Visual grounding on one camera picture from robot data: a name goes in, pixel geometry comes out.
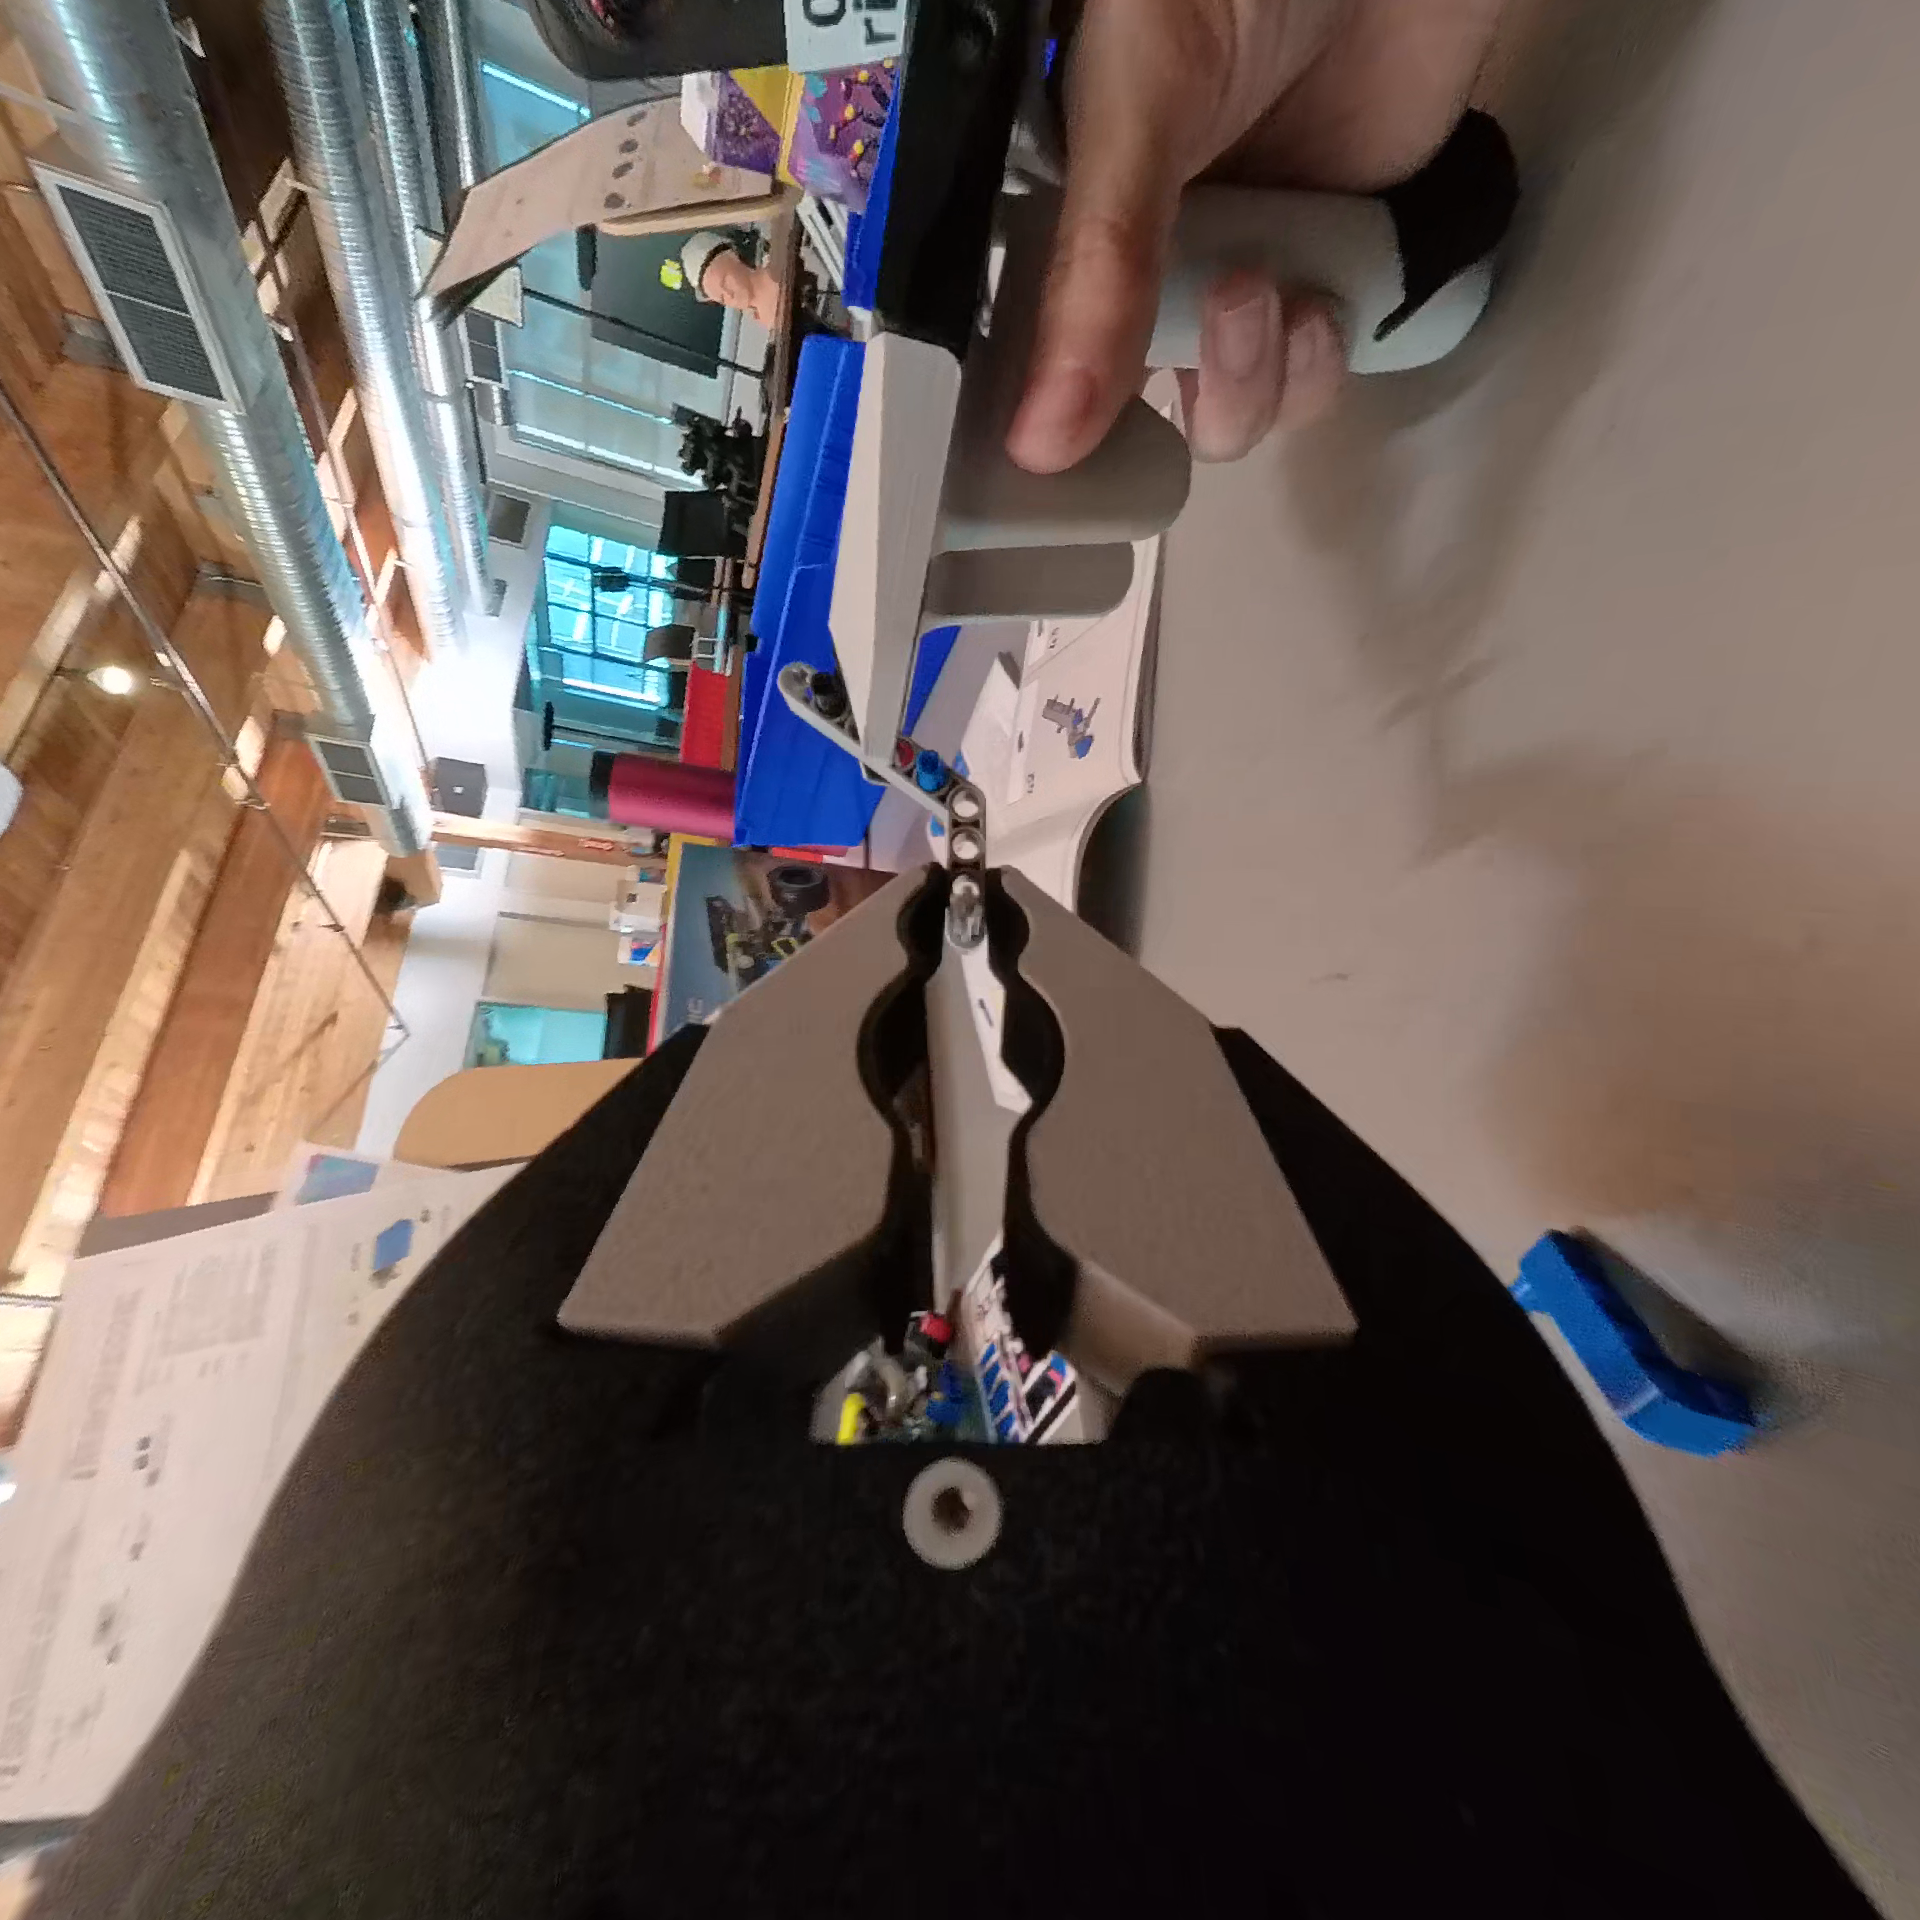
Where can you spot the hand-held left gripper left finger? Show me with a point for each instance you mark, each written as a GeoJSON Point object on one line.
{"type": "Point", "coordinates": [720, 1201]}

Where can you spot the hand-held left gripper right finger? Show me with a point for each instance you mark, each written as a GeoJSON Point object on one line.
{"type": "Point", "coordinates": [1184, 1201]}

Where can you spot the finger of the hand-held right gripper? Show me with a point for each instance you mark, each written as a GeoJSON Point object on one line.
{"type": "Point", "coordinates": [896, 495]}

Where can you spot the grey plastic beam assembly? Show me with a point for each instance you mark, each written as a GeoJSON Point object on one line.
{"type": "Point", "coordinates": [967, 1142]}

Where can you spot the blue angled plastic beam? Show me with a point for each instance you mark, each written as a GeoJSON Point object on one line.
{"type": "Point", "coordinates": [1620, 1350]}

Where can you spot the purple toy set box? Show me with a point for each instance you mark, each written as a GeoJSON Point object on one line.
{"type": "Point", "coordinates": [825, 135]}

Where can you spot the dark toy set box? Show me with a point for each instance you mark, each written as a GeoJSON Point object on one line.
{"type": "Point", "coordinates": [720, 931]}

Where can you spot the person's right hand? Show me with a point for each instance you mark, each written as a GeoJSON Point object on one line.
{"type": "Point", "coordinates": [1201, 105]}

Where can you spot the brown rounded panel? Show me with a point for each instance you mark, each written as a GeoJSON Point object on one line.
{"type": "Point", "coordinates": [495, 1119]}

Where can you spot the sticker sheet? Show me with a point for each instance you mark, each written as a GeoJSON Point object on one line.
{"type": "Point", "coordinates": [1036, 1389]}

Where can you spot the plain blue storage bin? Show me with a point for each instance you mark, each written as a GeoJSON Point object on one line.
{"type": "Point", "coordinates": [795, 721]}

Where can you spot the partly built toy car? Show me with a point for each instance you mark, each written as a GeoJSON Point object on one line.
{"type": "Point", "coordinates": [863, 1412]}

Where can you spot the white instruction booklet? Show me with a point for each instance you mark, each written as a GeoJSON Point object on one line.
{"type": "Point", "coordinates": [1020, 811]}

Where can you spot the white vent grille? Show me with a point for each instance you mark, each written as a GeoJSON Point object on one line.
{"type": "Point", "coordinates": [135, 284]}
{"type": "Point", "coordinates": [347, 774]}

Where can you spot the white instruction poster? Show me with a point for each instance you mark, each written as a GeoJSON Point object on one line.
{"type": "Point", "coordinates": [181, 1425]}

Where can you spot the magenta cylinder post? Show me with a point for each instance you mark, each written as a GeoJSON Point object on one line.
{"type": "Point", "coordinates": [667, 796]}

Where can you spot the black wall speaker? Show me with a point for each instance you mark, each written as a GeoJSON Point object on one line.
{"type": "Point", "coordinates": [460, 790]}

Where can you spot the silver ventilation duct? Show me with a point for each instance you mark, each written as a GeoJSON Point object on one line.
{"type": "Point", "coordinates": [284, 524]}
{"type": "Point", "coordinates": [388, 300]}

